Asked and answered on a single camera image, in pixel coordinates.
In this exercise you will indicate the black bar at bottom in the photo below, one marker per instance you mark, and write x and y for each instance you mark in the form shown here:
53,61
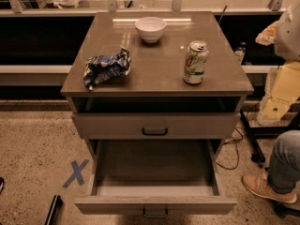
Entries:
53,210

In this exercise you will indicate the black floor stand leg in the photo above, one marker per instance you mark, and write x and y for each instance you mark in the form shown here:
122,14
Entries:
257,155

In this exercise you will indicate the blue tape cross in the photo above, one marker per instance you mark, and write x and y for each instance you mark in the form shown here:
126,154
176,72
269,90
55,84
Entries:
77,173

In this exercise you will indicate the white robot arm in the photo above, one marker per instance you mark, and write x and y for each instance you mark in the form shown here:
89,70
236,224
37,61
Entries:
287,39

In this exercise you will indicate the closed grey top drawer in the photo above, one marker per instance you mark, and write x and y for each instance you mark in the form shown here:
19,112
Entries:
123,126

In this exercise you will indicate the white ceramic bowl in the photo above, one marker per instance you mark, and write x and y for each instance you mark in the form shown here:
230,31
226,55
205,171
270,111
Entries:
150,29

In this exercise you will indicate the blue jeans leg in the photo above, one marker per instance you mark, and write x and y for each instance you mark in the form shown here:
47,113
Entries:
284,164

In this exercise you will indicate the open grey middle drawer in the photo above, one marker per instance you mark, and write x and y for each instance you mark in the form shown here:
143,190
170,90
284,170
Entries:
155,179

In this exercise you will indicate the green white 7up can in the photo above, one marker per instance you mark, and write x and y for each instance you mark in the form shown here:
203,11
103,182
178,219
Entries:
196,57

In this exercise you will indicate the grey drawer cabinet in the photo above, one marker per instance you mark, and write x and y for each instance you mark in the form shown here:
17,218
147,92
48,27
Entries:
155,82

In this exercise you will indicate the small glass jar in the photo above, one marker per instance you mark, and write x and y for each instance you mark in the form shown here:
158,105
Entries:
240,52

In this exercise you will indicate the crumpled blue chip bag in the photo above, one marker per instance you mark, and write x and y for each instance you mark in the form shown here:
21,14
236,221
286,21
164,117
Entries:
99,69

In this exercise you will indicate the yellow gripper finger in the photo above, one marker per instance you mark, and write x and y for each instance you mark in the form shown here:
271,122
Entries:
282,89
267,36

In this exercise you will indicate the tan leather shoe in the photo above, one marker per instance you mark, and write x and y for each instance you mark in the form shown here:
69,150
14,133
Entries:
259,187

